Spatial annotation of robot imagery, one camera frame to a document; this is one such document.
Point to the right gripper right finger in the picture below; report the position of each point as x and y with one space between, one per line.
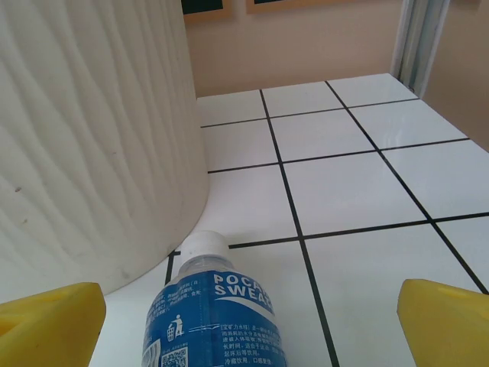
451 329

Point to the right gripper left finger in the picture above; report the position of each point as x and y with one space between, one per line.
46 329

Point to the dark panel pink line flowers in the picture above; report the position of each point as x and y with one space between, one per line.
202 4

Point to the aluminium frame post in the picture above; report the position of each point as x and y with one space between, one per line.
416 38

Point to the blue label Pocari bottle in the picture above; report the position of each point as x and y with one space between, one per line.
214 325

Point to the white ribbed plastic bin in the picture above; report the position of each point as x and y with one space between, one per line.
95 134

